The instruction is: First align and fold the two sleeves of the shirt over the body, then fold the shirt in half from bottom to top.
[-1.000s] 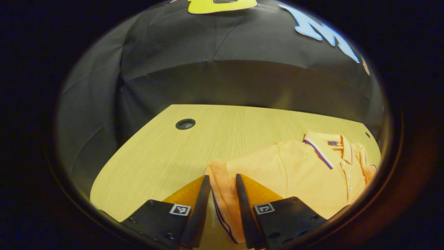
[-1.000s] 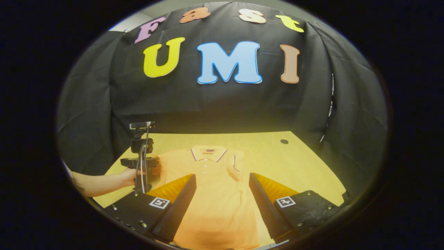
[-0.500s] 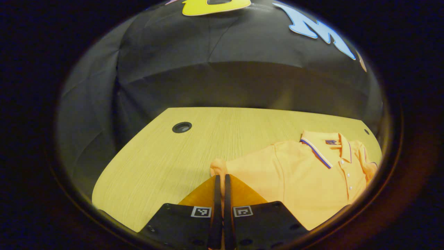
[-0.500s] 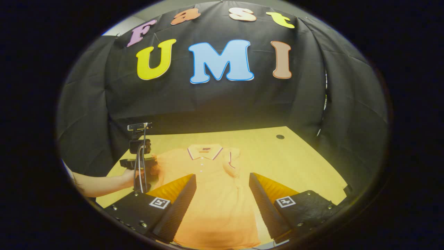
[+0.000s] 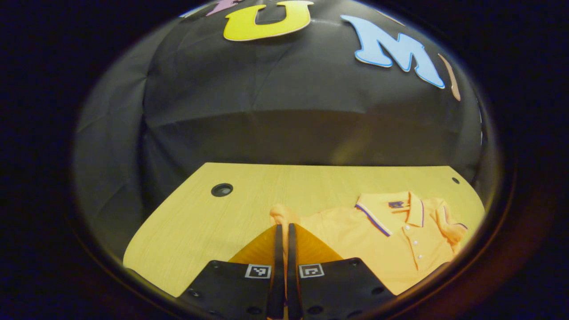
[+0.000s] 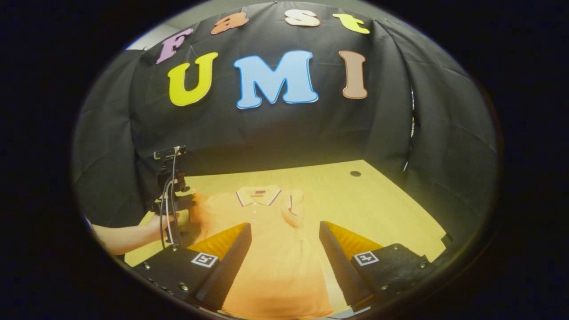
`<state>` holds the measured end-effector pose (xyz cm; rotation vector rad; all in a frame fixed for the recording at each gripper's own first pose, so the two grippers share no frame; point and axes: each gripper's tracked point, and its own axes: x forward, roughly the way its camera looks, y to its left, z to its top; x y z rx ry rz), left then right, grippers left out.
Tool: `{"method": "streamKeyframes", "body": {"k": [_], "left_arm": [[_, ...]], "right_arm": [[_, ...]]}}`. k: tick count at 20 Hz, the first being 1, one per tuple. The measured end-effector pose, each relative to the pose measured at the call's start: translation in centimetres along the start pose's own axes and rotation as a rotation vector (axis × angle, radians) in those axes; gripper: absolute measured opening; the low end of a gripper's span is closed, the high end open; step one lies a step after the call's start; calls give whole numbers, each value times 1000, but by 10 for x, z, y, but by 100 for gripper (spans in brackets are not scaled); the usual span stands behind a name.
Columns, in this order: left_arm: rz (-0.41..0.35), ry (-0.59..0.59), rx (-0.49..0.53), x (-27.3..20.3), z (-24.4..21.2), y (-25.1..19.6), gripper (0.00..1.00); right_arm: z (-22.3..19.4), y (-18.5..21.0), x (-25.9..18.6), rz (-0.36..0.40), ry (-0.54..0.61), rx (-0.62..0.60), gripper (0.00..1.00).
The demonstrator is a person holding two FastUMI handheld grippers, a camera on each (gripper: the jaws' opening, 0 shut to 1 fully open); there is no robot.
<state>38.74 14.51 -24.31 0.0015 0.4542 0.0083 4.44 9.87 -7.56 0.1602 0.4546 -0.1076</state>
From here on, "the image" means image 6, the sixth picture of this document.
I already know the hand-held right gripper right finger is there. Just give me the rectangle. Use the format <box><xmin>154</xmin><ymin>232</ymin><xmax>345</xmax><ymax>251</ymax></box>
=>
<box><xmin>318</xmin><ymin>220</ymin><xmax>439</xmax><ymax>312</ymax></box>

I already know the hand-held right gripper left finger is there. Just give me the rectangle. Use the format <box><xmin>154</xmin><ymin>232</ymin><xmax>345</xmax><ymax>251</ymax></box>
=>
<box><xmin>133</xmin><ymin>222</ymin><xmax>253</xmax><ymax>310</ymax></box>

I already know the orange T-shirt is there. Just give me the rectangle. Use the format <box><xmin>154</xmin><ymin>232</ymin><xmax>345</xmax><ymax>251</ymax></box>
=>
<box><xmin>192</xmin><ymin>185</ymin><xmax>339</xmax><ymax>319</ymax></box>

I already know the black backdrop cloth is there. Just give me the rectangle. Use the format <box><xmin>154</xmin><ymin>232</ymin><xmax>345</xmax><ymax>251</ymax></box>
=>
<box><xmin>73</xmin><ymin>2</ymin><xmax>498</xmax><ymax>249</ymax></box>

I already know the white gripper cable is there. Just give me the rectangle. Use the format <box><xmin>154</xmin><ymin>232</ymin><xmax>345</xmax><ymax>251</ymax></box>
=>
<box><xmin>159</xmin><ymin>149</ymin><xmax>184</xmax><ymax>248</ymax></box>

